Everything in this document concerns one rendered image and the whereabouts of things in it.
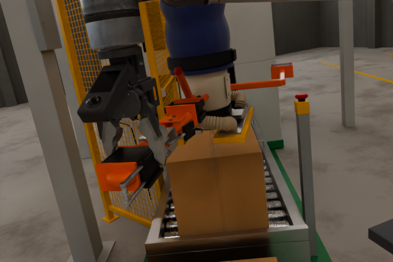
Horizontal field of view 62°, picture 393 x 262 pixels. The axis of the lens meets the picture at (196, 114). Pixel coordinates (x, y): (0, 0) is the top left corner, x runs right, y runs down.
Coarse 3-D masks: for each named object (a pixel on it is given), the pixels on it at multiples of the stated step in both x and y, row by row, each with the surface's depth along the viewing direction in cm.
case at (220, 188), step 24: (192, 144) 152; (216, 144) 148; (240, 144) 144; (168, 168) 137; (192, 168) 136; (216, 168) 136; (240, 168) 135; (192, 192) 139; (216, 192) 138; (240, 192) 138; (264, 192) 138; (192, 216) 142; (216, 216) 142; (240, 216) 141; (264, 216) 141
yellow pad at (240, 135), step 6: (234, 108) 119; (240, 108) 118; (246, 108) 125; (252, 108) 126; (246, 114) 117; (252, 114) 120; (240, 120) 110; (246, 120) 111; (240, 126) 104; (246, 126) 105; (216, 132) 104; (222, 132) 101; (234, 132) 100; (240, 132) 99; (246, 132) 101; (216, 138) 99; (222, 138) 98; (228, 138) 98; (234, 138) 97; (240, 138) 97
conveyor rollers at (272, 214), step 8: (264, 168) 210; (264, 176) 202; (272, 184) 187; (272, 192) 178; (272, 200) 176; (272, 208) 167; (280, 208) 167; (168, 216) 172; (272, 216) 159; (280, 216) 158; (168, 224) 163; (176, 224) 163; (272, 224) 151; (280, 224) 150; (288, 224) 150; (168, 232) 156; (176, 232) 155
